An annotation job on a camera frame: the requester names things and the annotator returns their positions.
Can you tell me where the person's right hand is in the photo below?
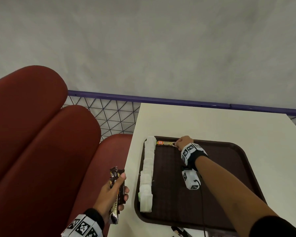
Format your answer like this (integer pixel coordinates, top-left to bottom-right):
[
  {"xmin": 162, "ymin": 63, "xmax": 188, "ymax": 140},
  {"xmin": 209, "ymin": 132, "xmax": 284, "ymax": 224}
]
[{"xmin": 174, "ymin": 135, "xmax": 194, "ymax": 152}]

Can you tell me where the person's left hand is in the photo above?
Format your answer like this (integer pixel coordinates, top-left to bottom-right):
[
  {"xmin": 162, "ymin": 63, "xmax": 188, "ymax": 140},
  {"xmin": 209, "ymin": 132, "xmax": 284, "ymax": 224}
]
[{"xmin": 93, "ymin": 172, "xmax": 130, "ymax": 224}]

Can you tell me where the handful of coffee stick sachets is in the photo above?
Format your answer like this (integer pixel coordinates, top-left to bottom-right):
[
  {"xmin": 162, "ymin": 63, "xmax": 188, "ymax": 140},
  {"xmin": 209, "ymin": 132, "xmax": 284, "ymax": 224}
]
[{"xmin": 109, "ymin": 166, "xmax": 126, "ymax": 225}]

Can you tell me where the brown plastic tray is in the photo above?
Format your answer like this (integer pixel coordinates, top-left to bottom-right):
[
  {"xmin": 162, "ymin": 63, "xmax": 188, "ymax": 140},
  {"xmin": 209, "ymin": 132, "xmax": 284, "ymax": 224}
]
[{"xmin": 134, "ymin": 135, "xmax": 267, "ymax": 232}]

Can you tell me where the row of white tea bags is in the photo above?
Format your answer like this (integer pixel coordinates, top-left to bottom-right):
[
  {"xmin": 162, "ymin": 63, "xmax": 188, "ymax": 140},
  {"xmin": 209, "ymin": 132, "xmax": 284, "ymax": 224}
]
[{"xmin": 139, "ymin": 136, "xmax": 157, "ymax": 213}]

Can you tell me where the person's right forearm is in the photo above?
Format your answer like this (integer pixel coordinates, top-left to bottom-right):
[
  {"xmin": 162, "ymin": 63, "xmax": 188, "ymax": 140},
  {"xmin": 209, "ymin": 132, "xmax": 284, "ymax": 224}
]
[{"xmin": 195, "ymin": 155, "xmax": 279, "ymax": 237}]

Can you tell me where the person's black sleeve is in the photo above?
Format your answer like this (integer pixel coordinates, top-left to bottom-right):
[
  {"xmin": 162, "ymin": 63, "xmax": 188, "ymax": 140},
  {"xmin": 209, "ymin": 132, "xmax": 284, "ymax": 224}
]
[{"xmin": 249, "ymin": 216, "xmax": 296, "ymax": 237}]

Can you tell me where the right marker wristband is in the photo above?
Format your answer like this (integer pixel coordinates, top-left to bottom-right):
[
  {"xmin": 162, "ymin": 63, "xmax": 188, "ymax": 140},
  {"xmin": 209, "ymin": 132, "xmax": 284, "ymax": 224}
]
[{"xmin": 181, "ymin": 143, "xmax": 209, "ymax": 171}]

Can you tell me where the red padded chair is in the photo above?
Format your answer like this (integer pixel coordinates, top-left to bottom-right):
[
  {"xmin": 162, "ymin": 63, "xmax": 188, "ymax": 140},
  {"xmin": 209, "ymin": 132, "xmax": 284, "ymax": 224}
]
[{"xmin": 0, "ymin": 65, "xmax": 134, "ymax": 237}]

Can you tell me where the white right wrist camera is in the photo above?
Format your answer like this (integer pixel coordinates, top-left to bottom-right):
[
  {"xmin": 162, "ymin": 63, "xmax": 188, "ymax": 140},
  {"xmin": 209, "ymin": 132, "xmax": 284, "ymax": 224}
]
[{"xmin": 182, "ymin": 169, "xmax": 201, "ymax": 190}]

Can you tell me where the purple wire fence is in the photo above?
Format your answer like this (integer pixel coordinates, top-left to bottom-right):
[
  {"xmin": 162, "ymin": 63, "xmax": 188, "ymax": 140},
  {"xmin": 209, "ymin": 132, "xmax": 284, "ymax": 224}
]
[{"xmin": 63, "ymin": 90, "xmax": 296, "ymax": 141}]

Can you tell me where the black camera cable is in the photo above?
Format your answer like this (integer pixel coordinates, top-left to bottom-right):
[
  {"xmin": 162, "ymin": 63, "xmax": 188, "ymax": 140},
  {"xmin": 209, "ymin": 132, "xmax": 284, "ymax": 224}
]
[{"xmin": 195, "ymin": 180, "xmax": 207, "ymax": 237}]

